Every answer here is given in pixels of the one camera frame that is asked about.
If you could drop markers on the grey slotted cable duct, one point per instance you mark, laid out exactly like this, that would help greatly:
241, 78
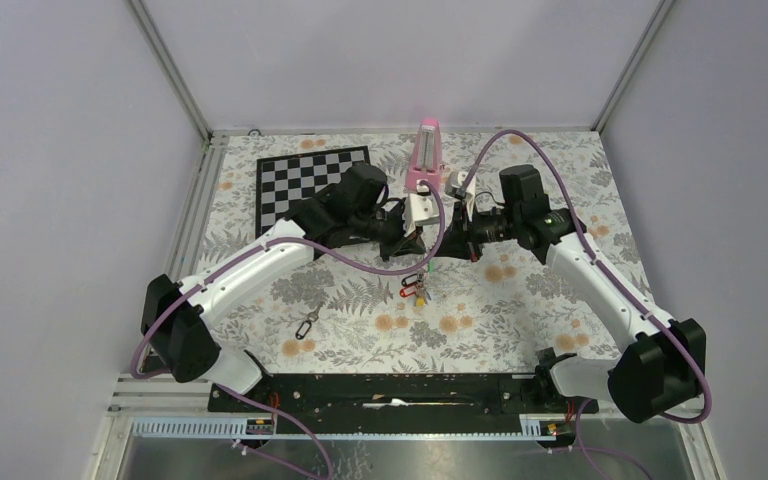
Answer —
517, 427

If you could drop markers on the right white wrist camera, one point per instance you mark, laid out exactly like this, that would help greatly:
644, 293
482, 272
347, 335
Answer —
459, 188

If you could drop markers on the black carabiner key clip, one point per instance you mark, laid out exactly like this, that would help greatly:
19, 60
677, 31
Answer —
306, 325

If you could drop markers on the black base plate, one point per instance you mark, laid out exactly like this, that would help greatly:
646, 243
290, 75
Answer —
451, 398

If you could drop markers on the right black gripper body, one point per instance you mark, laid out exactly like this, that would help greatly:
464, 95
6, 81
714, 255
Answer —
496, 225

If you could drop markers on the pink metronome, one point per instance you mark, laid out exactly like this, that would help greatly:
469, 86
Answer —
426, 158

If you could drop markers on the floral table mat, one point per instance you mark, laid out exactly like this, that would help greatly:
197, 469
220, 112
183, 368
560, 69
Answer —
489, 316

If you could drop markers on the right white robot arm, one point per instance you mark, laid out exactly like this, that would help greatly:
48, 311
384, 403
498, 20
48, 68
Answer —
662, 360

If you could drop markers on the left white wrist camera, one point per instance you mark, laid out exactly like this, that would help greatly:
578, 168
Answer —
420, 209

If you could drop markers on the keyring with coloured key tags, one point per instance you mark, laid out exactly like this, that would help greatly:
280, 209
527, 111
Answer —
414, 286

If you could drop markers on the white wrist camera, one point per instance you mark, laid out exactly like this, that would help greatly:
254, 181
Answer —
420, 209
459, 188

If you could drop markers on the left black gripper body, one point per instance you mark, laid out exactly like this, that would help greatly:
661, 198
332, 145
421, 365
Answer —
378, 225

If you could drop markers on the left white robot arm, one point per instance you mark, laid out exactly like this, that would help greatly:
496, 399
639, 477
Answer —
179, 316

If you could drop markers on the black white chessboard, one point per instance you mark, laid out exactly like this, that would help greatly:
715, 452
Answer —
283, 181

